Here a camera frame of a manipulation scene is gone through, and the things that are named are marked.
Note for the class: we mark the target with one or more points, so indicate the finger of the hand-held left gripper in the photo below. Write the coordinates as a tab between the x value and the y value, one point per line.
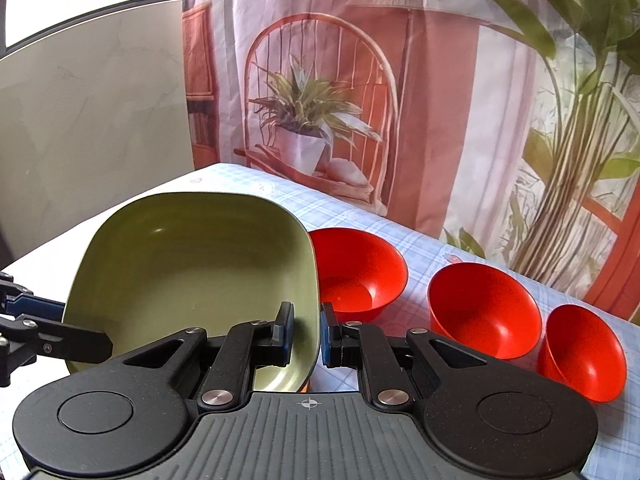
35	306
75	340

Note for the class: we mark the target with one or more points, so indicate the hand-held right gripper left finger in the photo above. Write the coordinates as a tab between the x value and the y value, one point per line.
285	334

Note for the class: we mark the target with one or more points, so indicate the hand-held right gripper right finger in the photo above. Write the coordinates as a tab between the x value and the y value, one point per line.
327	334

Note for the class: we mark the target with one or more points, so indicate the red plastic bowl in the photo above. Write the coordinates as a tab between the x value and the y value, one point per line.
360	270
482	310
585	355

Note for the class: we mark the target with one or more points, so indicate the green square plate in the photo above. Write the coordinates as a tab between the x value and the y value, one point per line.
190	260

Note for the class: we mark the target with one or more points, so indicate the blue plaid tablecloth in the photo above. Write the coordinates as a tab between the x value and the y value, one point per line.
350	210

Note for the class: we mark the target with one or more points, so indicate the printed backdrop curtain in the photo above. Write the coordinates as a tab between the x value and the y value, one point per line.
425	110

